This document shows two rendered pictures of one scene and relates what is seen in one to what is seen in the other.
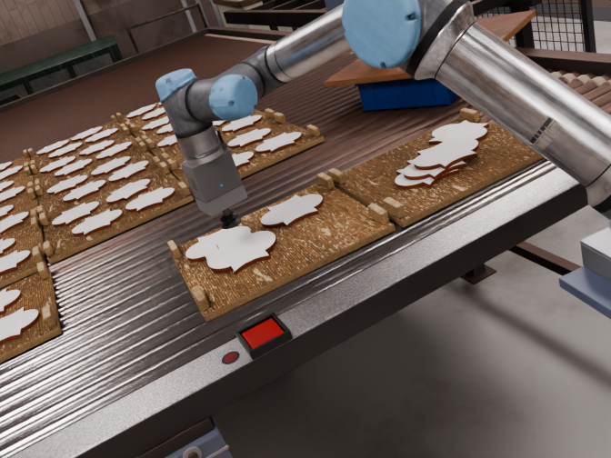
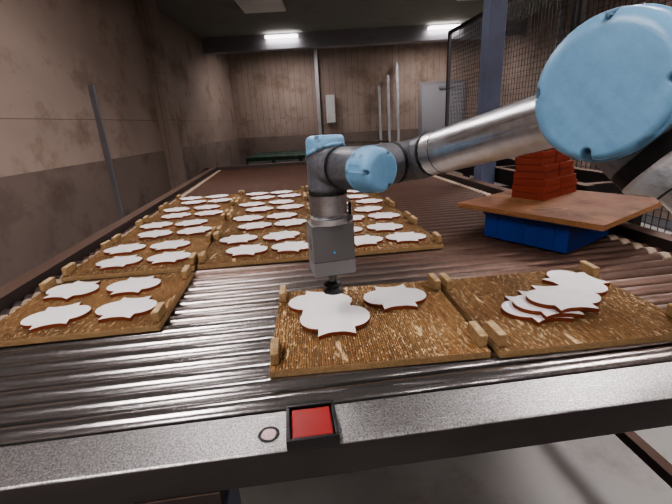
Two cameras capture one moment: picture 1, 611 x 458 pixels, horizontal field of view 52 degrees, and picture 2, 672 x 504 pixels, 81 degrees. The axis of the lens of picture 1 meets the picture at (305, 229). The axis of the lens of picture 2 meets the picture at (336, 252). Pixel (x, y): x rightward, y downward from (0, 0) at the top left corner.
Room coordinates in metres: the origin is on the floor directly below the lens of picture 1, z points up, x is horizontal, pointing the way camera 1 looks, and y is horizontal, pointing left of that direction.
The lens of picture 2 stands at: (0.43, -0.02, 1.35)
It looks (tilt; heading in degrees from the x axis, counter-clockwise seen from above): 18 degrees down; 11
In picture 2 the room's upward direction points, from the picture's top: 3 degrees counter-clockwise
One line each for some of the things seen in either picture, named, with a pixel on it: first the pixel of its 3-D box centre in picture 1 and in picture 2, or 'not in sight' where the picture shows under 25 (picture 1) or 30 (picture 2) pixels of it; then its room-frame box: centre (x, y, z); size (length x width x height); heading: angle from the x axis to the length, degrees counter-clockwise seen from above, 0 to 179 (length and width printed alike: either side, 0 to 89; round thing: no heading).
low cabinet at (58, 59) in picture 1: (64, 85); (294, 169); (9.42, 2.61, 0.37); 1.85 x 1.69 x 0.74; 100
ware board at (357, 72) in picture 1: (430, 48); (558, 203); (1.96, -0.55, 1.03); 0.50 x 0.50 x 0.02; 45
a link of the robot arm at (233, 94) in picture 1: (228, 94); (367, 167); (1.13, 0.05, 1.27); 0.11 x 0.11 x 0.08; 47
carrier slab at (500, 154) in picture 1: (437, 164); (548, 304); (1.33, -0.34, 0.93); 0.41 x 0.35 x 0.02; 106
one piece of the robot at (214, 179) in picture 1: (212, 175); (330, 241); (1.20, 0.14, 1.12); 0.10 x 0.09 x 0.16; 24
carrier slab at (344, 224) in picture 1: (274, 241); (367, 319); (1.22, 0.07, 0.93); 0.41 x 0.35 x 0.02; 104
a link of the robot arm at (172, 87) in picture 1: (185, 102); (327, 165); (1.18, 0.14, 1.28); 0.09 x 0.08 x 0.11; 47
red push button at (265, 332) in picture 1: (264, 335); (311, 424); (0.90, 0.12, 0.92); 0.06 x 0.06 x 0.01; 17
